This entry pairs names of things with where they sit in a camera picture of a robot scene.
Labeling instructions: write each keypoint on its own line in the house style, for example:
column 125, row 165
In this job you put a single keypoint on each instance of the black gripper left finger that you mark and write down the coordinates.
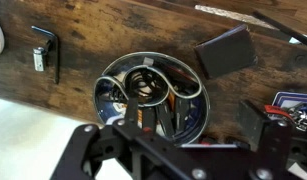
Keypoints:
column 78, row 150

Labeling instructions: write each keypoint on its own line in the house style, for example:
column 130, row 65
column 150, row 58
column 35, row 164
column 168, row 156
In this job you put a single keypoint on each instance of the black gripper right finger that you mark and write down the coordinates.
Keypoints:
column 269, row 143

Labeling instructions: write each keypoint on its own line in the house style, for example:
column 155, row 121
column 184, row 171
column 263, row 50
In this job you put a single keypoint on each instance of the dark blue ceramic bowl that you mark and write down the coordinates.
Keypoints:
column 196, row 110

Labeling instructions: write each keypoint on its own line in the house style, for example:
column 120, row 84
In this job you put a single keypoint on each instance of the blue and white tray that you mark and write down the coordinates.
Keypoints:
column 293, row 99

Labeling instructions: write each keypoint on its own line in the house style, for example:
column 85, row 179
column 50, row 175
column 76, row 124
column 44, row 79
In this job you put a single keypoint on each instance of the small silver metal piece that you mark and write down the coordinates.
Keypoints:
column 39, row 60

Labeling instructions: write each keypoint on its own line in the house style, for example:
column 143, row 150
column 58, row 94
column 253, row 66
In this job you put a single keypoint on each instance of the black leather wallet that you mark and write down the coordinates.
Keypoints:
column 226, row 51

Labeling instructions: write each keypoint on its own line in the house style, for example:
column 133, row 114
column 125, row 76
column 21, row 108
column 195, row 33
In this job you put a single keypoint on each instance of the black hex key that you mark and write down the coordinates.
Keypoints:
column 54, row 50

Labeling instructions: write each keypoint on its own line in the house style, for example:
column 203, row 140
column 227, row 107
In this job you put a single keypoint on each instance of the white-rimmed sunglasses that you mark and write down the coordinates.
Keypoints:
column 159, row 80

